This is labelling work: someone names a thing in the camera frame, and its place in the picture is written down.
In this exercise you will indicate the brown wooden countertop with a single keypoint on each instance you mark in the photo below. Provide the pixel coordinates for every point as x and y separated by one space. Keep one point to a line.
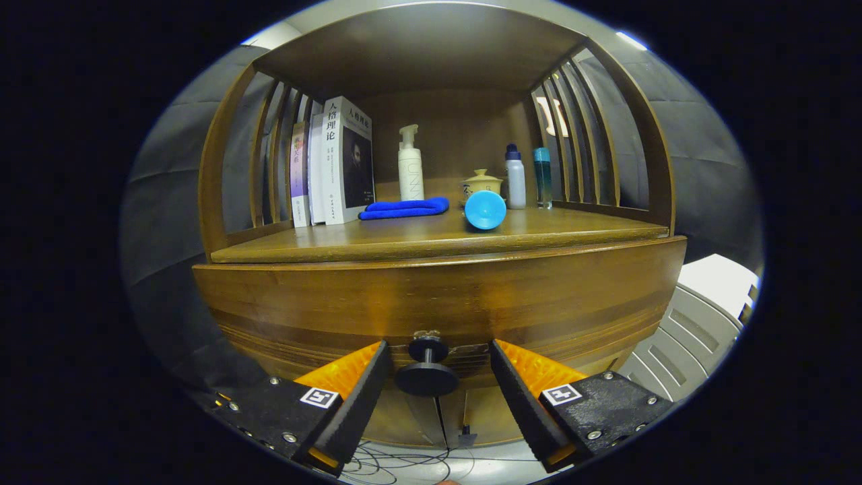
417 236

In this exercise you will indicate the white drawer unit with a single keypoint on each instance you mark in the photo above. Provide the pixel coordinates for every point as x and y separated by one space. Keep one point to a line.
700 323

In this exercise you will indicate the blue and white tube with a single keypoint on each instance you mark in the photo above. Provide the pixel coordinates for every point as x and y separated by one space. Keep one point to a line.
485 210

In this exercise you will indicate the white bottle with blue cap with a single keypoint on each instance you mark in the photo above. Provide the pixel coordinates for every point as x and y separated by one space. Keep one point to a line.
515 182

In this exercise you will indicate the white pump bottle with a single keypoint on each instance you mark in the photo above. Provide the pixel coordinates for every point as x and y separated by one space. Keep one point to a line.
411 175

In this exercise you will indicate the yellow lidded teacup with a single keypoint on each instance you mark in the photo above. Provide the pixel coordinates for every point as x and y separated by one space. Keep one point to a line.
481 182

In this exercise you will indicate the thin white book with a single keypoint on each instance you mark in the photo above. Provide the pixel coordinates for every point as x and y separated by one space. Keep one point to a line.
316 175

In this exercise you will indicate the brown wooden cabinet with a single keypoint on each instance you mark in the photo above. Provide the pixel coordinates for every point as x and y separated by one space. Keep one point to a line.
417 47

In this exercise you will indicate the small ceiling light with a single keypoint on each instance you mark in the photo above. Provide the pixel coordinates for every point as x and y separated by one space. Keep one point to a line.
632 40

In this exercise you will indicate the purple book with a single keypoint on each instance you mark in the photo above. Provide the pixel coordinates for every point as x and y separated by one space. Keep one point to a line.
300 175

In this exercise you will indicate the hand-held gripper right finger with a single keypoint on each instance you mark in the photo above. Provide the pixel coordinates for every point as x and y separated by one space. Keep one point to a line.
517 397

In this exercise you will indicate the white book with portrait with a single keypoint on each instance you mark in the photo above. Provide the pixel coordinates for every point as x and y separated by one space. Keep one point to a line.
347 162

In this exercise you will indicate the blue folded cloth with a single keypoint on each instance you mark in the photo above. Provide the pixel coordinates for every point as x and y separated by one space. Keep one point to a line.
404 209

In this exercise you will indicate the black round drawer knob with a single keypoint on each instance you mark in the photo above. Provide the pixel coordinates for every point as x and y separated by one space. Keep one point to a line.
427 380

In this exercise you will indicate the teal clear bottle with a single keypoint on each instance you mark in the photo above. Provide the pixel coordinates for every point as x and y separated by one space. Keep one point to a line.
543 178

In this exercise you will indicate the brown wooden drawer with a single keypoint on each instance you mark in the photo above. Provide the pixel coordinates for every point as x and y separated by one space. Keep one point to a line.
438 296

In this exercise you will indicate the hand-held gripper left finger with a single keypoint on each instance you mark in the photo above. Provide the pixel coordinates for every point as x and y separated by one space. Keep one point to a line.
363 397

